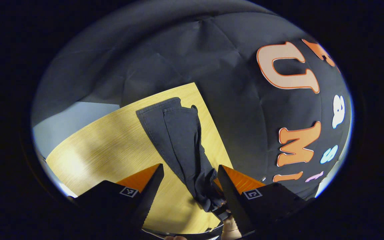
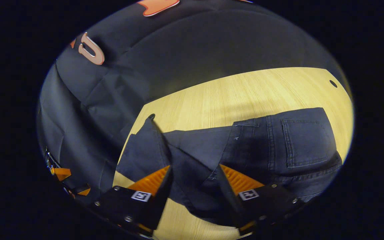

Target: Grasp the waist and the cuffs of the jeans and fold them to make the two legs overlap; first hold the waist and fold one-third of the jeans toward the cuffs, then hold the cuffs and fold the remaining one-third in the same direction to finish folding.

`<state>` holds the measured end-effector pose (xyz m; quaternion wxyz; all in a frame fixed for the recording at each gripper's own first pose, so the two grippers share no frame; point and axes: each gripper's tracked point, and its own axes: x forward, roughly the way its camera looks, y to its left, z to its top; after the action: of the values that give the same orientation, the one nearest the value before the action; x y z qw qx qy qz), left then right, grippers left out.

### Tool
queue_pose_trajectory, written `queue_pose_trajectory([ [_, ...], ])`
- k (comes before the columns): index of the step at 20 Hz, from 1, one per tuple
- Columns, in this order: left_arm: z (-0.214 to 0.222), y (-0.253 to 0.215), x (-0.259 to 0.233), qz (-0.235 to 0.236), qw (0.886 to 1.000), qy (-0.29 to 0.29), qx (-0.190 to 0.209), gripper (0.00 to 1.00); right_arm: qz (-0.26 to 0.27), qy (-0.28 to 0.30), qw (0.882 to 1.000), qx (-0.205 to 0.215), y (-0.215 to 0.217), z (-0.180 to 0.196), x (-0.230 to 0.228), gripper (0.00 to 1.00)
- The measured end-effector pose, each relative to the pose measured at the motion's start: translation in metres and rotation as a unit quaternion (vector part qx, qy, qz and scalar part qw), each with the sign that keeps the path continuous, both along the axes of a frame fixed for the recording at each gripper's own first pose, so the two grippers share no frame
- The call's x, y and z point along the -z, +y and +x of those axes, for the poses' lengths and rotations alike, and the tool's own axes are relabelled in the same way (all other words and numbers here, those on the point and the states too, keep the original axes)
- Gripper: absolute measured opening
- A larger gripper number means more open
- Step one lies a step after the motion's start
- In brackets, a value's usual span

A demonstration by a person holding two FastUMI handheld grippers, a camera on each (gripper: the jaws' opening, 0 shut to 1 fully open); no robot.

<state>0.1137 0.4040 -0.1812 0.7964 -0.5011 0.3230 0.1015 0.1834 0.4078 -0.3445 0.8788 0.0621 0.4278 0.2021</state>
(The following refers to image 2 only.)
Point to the dark blue jeans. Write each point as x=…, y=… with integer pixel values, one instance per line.
x=262, y=150

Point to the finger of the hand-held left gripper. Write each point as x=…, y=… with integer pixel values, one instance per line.
x=84, y=192
x=62, y=173

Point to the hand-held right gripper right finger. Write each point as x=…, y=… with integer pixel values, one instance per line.
x=233, y=206

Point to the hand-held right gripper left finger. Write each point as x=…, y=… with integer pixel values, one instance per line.
x=160, y=203

